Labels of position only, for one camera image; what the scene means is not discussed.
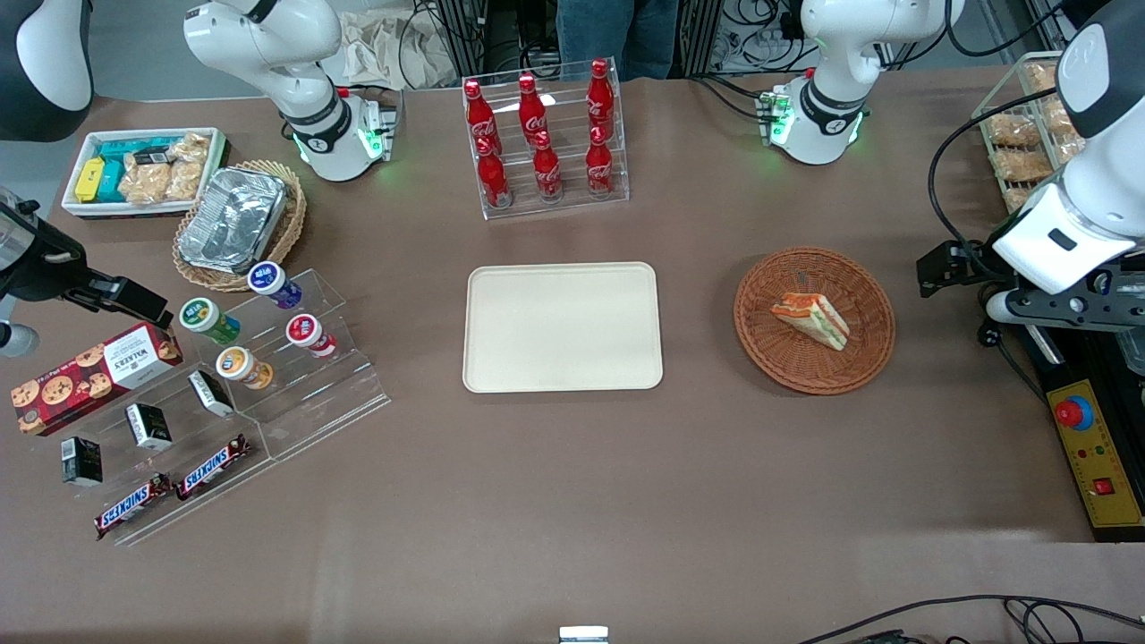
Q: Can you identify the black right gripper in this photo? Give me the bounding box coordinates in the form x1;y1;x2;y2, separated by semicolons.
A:
0;202;174;329

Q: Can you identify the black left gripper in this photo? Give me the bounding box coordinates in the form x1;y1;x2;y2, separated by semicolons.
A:
916;239;1145;334

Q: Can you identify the triangular sandwich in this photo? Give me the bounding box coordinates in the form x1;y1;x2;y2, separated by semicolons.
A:
771;292;851;352

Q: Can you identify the round brown wicker basket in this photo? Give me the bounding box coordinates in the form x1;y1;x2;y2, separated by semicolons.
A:
734;247;896;395

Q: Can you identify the oval tan wicker basket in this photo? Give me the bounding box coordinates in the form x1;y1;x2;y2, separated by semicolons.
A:
173;160;308;293

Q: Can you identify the cream rectangular tray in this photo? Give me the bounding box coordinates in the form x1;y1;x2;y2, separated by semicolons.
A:
462;262;664;394

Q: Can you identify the green lid yogurt cup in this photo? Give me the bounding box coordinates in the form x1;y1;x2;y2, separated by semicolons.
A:
179;297;242;346

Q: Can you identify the red Walkers cookie box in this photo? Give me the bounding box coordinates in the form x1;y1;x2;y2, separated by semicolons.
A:
11;322;184;437

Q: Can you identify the white rectangular snack bin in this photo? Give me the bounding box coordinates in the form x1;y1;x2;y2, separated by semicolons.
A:
61;127;230;220

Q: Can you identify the clear bag of crackers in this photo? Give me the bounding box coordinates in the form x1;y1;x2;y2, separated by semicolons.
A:
166;133;212;201
119;152;173;206

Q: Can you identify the small black carton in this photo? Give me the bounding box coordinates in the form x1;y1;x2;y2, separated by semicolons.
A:
188;369;235;419
61;436;104;487
125;402;174;453

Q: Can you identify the silver foil container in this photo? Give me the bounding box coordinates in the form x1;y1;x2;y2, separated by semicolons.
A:
178;167;288;275

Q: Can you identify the orange lid yogurt cup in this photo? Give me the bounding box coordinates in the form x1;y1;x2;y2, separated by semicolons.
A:
216;346;275;391

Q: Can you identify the purple lid yogurt cup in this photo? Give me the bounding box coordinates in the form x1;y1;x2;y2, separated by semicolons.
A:
248;261;303;310

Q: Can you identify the clear acrylic bread rack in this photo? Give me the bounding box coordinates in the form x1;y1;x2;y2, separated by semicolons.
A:
972;51;1089;216

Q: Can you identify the red lid yogurt cup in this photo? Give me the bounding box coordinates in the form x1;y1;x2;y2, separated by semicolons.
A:
285;314;338;359

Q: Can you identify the Snickers chocolate bar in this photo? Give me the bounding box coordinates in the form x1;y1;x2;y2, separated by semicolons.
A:
94;473;173;540
175;435;251;502

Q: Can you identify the red emergency stop button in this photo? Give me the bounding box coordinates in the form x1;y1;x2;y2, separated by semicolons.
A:
1054;394;1094;431

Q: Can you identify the clear acrylic stepped cup stand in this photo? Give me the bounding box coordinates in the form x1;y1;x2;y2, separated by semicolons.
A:
201;267;392;462

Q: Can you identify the clear acrylic stepped snack stand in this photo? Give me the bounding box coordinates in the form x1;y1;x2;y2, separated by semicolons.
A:
54;358;271;547

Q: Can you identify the yellow control box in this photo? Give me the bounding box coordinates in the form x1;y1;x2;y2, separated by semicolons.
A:
1047;379;1144;529

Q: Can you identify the crumpled beige bag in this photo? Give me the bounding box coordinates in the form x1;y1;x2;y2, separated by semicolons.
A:
338;11;459;90

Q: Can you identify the red Coca-Cola bottle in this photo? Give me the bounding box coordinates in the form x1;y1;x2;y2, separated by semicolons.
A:
518;74;549;144
477;139;512;209
533;131;564;203
587;59;615;140
586;128;615;198
463;80;502;155

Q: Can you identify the clear acrylic bottle rack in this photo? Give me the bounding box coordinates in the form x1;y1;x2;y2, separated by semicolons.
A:
462;56;630;221

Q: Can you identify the person in blue jeans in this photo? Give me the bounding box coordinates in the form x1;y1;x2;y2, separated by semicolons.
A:
555;0;681;81

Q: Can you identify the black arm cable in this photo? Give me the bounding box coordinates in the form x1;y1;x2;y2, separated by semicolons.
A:
927;87;1062;269

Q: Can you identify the black table cable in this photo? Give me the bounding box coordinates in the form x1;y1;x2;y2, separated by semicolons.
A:
796;594;1145;644

